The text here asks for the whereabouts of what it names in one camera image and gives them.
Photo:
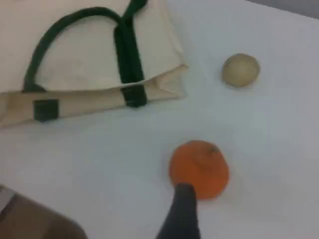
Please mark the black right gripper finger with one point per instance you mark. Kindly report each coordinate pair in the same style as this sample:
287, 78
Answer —
183, 219

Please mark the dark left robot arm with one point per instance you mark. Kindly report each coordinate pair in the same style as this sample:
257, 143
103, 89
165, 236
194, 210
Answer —
37, 221

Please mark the orange tangerine with stem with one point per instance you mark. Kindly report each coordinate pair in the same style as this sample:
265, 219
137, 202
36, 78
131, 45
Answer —
199, 166

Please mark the beige round bun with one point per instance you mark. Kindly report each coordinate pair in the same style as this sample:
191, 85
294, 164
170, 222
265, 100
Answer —
240, 69

